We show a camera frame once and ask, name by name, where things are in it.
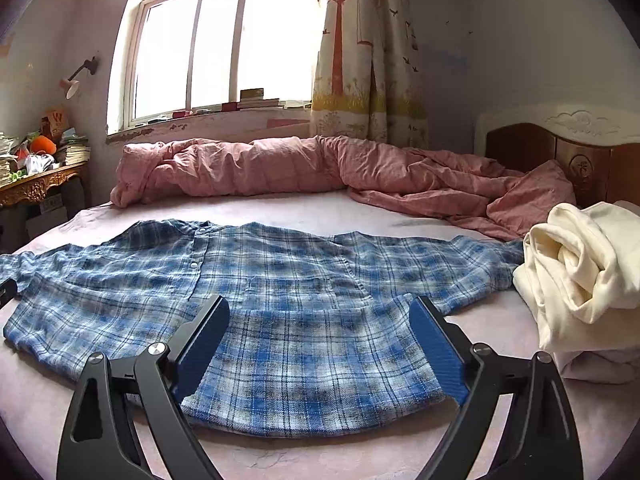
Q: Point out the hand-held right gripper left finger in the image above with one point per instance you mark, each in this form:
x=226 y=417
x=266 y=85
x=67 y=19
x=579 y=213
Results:
x=200 y=355

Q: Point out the pink wall lamp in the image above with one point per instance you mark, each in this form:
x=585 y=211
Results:
x=70 y=87

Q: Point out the books on window sill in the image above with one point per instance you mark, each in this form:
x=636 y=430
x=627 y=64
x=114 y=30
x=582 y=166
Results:
x=255 y=99

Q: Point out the cream folded garment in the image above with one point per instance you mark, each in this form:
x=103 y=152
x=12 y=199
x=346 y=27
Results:
x=575 y=270

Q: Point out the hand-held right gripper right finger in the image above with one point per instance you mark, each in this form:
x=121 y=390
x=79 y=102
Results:
x=440 y=360

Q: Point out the wooden and white headboard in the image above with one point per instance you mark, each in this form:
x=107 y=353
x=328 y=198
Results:
x=525 y=145

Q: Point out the carved wooden desk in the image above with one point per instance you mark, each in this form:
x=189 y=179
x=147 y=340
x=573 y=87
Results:
x=35 y=187

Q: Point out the bed with pink sheet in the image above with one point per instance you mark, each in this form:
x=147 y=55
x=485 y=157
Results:
x=300 y=210

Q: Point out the pale grey folded garment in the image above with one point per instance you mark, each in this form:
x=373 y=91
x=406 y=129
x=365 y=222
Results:
x=600 y=365

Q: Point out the pale storage box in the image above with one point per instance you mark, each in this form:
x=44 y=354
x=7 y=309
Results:
x=45 y=207

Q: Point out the white framed window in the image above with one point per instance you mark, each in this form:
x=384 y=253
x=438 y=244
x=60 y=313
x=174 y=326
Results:
x=220 y=45

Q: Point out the orange plush toy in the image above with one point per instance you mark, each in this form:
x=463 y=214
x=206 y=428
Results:
x=42 y=145

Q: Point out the white plastic bag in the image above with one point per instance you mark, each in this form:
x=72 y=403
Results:
x=37 y=164

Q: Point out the stack of books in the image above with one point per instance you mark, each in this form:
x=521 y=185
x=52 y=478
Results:
x=75 y=152

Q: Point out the blue plaid shirt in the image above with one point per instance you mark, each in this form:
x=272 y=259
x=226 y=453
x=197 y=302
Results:
x=310 y=310

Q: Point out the tree print curtain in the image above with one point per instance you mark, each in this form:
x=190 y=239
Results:
x=360 y=60

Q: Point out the stack of papers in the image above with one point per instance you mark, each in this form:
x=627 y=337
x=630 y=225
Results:
x=6 y=160

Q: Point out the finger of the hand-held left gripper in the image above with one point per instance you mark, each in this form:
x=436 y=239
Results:
x=6 y=292

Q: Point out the brown cardboard box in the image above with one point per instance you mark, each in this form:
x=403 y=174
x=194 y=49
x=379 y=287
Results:
x=56 y=120

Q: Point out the pink quilt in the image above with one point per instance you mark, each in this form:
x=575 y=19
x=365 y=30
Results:
x=275 y=165

